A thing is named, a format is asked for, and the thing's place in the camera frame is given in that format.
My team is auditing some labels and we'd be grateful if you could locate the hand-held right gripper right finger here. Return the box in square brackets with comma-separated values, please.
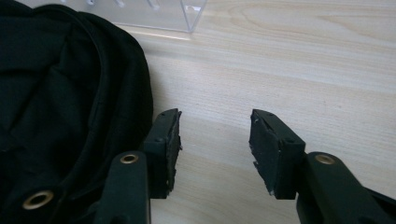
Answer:
[248, 108, 396, 224]

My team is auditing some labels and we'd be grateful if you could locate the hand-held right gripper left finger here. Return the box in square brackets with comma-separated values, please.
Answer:
[94, 107, 183, 224]

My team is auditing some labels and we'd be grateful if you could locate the black hooded garment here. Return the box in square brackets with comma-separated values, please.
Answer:
[0, 0, 154, 224]

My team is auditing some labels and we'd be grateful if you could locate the clear plastic container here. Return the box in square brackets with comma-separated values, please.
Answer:
[18, 0, 209, 34]

